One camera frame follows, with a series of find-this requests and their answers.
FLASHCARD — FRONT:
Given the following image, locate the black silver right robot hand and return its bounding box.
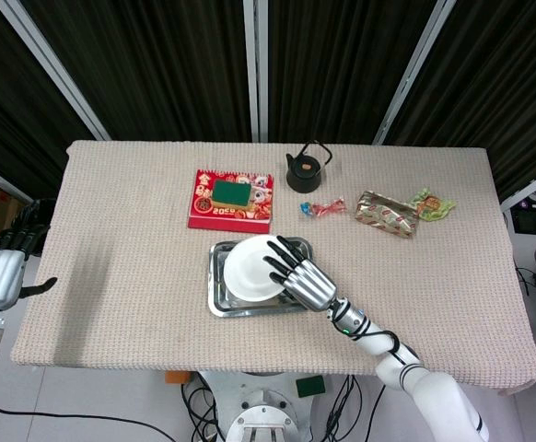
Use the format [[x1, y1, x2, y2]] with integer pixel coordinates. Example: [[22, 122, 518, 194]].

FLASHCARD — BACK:
[[262, 235, 339, 313]]

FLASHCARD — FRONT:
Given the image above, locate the white paper plate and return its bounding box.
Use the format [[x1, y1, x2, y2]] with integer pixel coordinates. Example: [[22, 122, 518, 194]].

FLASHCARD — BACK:
[[223, 234, 285, 303]]

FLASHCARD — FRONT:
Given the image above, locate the silver white robot base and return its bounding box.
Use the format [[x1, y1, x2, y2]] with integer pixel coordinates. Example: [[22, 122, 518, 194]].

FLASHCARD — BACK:
[[201, 370, 330, 442]]

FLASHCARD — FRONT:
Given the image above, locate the rectangular metal tray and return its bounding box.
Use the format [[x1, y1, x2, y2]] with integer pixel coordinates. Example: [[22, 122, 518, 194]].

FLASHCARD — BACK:
[[207, 237, 316, 319]]

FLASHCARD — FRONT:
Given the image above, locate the red desk calendar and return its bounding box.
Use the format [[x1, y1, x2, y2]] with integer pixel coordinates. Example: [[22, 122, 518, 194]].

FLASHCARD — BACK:
[[187, 169, 276, 235]]

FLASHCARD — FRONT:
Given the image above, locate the gold snack package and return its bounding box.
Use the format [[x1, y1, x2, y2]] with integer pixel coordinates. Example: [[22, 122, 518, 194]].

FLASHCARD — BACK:
[[354, 190, 422, 241]]

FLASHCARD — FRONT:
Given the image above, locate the small green block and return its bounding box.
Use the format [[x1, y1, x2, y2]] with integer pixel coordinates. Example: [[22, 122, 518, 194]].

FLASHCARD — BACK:
[[295, 375, 327, 400]]

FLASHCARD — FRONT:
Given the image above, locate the black kettle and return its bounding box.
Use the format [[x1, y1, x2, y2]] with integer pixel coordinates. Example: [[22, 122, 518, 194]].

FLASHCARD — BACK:
[[285, 140, 332, 192]]

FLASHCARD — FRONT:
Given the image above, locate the green yellow sponge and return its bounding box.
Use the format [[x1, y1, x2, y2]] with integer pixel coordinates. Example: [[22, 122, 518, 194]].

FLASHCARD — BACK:
[[211, 179, 255, 210]]

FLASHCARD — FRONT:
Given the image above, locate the beige waffle tablecloth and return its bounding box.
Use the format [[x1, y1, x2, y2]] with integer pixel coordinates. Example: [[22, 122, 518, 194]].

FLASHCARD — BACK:
[[9, 140, 536, 398]]

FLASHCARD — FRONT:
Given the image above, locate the green snack package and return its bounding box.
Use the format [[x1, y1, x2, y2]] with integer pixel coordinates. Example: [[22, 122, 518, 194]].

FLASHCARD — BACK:
[[408, 186, 458, 223]]

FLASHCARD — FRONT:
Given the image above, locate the black pleated curtain panel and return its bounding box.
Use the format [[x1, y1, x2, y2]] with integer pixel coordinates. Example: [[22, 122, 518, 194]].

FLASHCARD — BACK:
[[266, 0, 445, 145], [0, 0, 99, 200], [18, 0, 255, 142], [384, 0, 536, 203]]

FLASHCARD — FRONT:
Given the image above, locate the black floor cable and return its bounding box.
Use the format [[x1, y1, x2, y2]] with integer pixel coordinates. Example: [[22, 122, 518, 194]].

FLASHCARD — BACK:
[[0, 363, 178, 442], [326, 375, 387, 442], [181, 371, 226, 442]]

